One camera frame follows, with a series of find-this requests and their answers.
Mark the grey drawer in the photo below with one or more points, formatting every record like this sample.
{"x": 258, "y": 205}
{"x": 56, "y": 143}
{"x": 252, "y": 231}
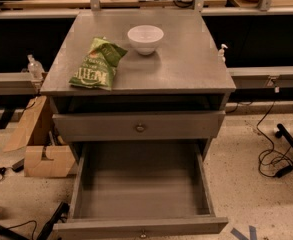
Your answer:
{"x": 138, "y": 125}
{"x": 140, "y": 189}

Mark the grey top drawer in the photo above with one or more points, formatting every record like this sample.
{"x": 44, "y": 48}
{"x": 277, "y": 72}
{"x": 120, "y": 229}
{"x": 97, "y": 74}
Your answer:
{"x": 138, "y": 125}

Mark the grey wooden drawer cabinet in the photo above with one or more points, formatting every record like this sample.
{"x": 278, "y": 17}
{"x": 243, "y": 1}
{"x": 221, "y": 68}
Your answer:
{"x": 183, "y": 74}

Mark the green kettle chips bag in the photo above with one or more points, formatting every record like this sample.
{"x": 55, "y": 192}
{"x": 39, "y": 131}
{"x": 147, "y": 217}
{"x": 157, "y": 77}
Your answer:
{"x": 99, "y": 66}

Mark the white ceramic bowl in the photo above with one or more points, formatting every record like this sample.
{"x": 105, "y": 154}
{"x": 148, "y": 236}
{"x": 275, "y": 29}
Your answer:
{"x": 145, "y": 39}

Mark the small white pump bottle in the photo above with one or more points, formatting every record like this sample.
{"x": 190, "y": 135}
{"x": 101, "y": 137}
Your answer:
{"x": 221, "y": 52}

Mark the cardboard box piece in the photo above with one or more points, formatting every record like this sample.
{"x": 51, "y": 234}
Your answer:
{"x": 48, "y": 161}

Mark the clear sanitizer bottle left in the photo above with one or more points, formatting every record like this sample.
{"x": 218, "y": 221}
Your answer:
{"x": 35, "y": 68}

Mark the leaning cardboard sheet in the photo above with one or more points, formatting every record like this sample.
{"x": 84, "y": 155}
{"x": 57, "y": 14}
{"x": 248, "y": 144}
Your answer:
{"x": 26, "y": 125}

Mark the black stand leg bottom left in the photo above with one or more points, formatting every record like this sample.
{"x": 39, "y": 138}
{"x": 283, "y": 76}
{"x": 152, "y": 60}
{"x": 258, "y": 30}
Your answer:
{"x": 63, "y": 208}

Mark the black chair base leg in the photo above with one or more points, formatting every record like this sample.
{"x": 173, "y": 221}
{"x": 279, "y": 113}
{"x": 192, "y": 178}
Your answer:
{"x": 283, "y": 132}

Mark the black power adapter with cable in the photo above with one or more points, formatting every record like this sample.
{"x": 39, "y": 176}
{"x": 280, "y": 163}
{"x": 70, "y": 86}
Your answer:
{"x": 271, "y": 162}

